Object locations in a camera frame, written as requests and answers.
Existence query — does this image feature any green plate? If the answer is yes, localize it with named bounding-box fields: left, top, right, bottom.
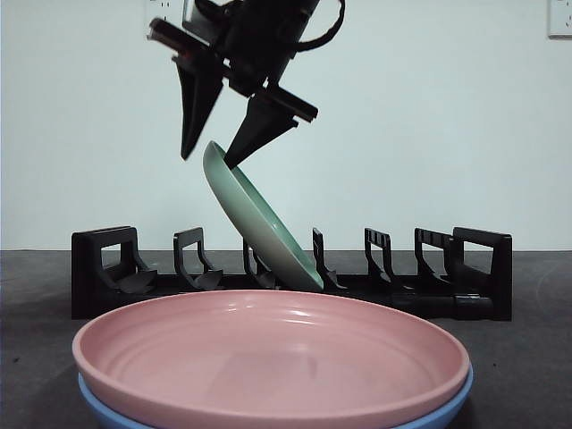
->
left=202, top=140, right=324, bottom=291

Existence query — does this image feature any white wall socket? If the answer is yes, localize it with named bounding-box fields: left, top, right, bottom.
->
left=146, top=0, right=185, bottom=23
left=547, top=0, right=572, bottom=39

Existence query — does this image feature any black cable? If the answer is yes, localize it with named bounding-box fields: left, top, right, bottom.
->
left=294, top=0, right=349, bottom=51

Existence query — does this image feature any blue plate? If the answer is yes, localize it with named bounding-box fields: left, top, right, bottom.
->
left=76, top=361, right=474, bottom=429

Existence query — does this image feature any black plate rack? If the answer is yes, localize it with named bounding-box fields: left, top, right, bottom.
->
left=71, top=225, right=513, bottom=323

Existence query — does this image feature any pink plate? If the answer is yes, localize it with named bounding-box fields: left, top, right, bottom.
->
left=71, top=289, right=471, bottom=424

